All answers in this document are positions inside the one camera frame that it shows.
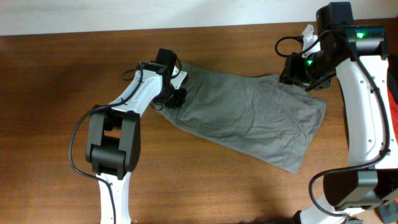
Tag grey shorts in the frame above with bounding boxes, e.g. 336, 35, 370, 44
160, 63, 327, 174

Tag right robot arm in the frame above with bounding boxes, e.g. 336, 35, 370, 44
280, 2, 397, 224

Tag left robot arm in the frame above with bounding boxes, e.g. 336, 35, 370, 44
85, 49, 188, 223

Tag dark navy garment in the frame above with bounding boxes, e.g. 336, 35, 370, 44
378, 55, 397, 223

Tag red garment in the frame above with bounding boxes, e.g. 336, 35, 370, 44
387, 72, 397, 139

